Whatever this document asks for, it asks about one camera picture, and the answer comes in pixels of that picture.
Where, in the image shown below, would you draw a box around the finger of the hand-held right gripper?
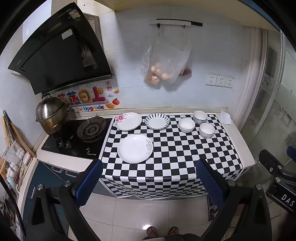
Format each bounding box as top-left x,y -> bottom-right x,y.
286,146 -> 296,161
258,149 -> 285,174

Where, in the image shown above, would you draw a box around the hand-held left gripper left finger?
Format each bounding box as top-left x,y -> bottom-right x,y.
29,158 -> 104,241

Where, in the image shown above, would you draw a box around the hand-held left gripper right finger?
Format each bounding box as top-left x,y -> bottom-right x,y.
196,159 -> 276,241

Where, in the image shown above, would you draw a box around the white bowl dark rim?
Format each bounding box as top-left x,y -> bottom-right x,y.
199,123 -> 216,139

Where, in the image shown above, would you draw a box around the white bowl red flower print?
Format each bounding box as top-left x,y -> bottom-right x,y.
178,118 -> 196,133

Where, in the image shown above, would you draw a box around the black gas stove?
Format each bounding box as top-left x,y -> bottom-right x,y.
41,116 -> 114,160

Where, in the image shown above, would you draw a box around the blue kitchen cabinet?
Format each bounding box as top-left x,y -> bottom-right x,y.
22,161 -> 111,241

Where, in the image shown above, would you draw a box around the black white checkered tablecloth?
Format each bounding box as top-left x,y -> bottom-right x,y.
99,113 -> 244,200

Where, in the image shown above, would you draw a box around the white plate grey flower print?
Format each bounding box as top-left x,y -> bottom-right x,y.
117,134 -> 154,164

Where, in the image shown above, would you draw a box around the white paper tissue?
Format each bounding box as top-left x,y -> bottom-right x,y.
220,110 -> 232,126

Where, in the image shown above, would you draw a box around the glass sliding door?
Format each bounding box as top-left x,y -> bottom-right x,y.
240,28 -> 296,149

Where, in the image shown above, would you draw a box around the white bowl blue dots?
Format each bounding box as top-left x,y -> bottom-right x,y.
193,110 -> 208,125

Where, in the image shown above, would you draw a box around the white plate pink flower print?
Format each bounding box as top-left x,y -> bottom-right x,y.
115,112 -> 142,131

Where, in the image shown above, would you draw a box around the rack with bottles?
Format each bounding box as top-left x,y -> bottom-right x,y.
0,139 -> 33,193

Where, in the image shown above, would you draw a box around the stainless steel steamer pot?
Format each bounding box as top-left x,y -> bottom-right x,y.
35,93 -> 70,135

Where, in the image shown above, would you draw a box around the wooden cutting board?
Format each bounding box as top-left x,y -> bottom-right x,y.
2,110 -> 37,158

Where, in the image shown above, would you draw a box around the white plate dark striped rim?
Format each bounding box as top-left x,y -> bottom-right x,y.
144,113 -> 170,130

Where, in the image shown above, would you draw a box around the clear plastic bag with eggs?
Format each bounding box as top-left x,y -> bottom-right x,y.
141,30 -> 192,85

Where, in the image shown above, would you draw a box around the black range hood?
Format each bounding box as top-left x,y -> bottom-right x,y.
8,2 -> 115,95

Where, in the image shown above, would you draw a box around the colourful wall sticker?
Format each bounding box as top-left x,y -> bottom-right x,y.
52,81 -> 121,113

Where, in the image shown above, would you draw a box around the white wall hook rail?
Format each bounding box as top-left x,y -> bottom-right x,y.
149,19 -> 203,29

